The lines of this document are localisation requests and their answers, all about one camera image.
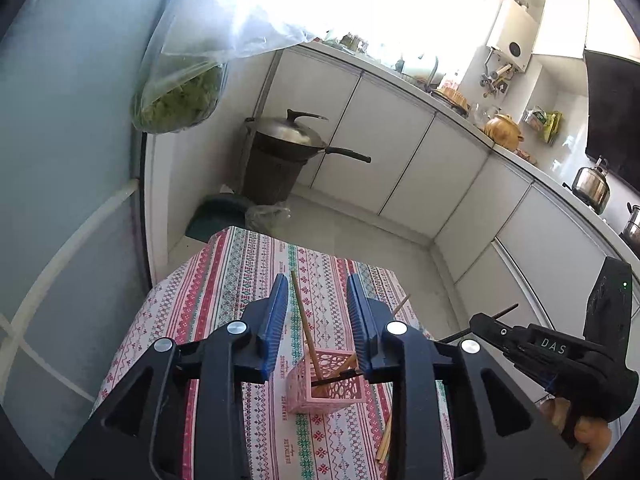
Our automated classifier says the black wok with lid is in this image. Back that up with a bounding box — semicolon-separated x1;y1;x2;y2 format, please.
245;110;372;164

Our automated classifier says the person's right hand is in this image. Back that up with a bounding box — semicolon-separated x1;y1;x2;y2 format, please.
539;398;612;479

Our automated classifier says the pink perforated utensil holder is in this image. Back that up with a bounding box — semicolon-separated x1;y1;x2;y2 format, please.
285;350;366;415

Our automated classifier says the yellow ceramic pot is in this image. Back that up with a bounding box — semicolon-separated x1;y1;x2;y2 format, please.
484;114;524;152

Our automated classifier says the lone bamboo chopstick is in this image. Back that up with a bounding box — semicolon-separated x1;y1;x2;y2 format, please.
291;270;323;380

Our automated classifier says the black gold-banded chopstick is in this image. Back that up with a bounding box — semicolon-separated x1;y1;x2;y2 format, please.
437;302;520;344

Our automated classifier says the dark trash bin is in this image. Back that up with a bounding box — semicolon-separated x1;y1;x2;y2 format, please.
241;148;306;205

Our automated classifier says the dark green floor bag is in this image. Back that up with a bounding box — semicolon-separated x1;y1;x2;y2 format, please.
186;193;254;243

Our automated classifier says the clear plastic floor bag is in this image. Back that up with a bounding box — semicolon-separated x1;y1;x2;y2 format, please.
245;202;291;234

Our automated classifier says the plastic bag with greens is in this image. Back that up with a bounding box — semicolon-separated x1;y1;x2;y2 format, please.
131;0;320;134

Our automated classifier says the grey mop pole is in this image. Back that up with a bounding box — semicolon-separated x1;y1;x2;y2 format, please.
234;49;281;196

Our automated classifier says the steel kettle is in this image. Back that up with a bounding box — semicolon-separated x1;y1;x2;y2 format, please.
563;157;611;214

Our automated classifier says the patterned striped tablecloth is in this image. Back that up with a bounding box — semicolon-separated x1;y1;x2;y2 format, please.
96;228;452;479

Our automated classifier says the green sponge pack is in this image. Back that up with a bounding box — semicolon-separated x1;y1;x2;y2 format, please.
523;106;563;145

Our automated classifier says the chrome kitchen faucet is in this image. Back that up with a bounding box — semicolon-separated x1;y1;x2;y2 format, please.
423;55;439;88

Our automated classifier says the white water heater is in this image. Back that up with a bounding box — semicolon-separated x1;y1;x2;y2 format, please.
486;0;539;73

